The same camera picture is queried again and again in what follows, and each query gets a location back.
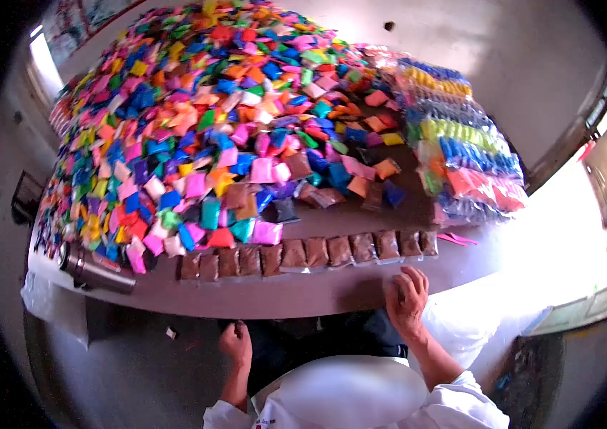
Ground person's legs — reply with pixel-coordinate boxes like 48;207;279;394
218;308;409;399

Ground white sack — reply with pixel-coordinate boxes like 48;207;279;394
421;271;532;371

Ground row of brown powder packets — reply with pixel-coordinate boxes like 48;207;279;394
177;230;439;283

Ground person's left hand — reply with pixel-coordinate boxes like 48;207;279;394
219;320;254;372

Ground stack of clear bagged bundles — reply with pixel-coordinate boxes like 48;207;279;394
359;44;529;227

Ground person's right fingers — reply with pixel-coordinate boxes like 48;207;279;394
389;266;431;302

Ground person's right hand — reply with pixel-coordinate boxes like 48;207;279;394
385;266;431;340

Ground white plastic bag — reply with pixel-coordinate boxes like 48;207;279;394
20;271;90;350

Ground pile of colourful powder packets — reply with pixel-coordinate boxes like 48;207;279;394
33;0;408;275

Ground dark chair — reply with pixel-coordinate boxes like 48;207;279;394
11;171;46;226

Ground person's body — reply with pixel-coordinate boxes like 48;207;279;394
203;354;511;429

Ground steel flask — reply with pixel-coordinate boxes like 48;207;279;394
57;241;137;295

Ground pink strips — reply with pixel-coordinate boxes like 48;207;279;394
437;232;479;247

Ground person's left fingers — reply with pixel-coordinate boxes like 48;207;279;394
220;321;247;342

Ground wall picture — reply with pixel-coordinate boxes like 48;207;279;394
41;0;146;68

